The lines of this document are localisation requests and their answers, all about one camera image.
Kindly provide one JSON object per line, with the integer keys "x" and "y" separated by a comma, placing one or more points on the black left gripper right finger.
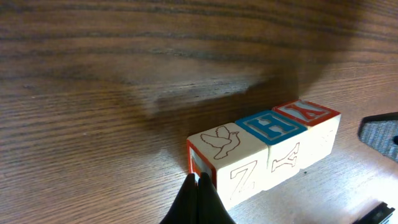
{"x": 210, "y": 209}

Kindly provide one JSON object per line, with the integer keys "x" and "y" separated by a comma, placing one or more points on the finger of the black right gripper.
{"x": 381, "y": 214}
{"x": 380, "y": 133}

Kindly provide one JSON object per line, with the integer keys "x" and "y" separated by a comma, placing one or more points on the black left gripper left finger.
{"x": 184, "y": 207}

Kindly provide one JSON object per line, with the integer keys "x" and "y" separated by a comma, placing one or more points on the wooden block ice cream picture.
{"x": 235, "y": 160}

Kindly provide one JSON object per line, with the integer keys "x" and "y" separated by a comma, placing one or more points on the wooden block red U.
{"x": 322, "y": 124}

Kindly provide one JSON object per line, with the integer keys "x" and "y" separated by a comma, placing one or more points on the wooden block blue L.
{"x": 283, "y": 138}

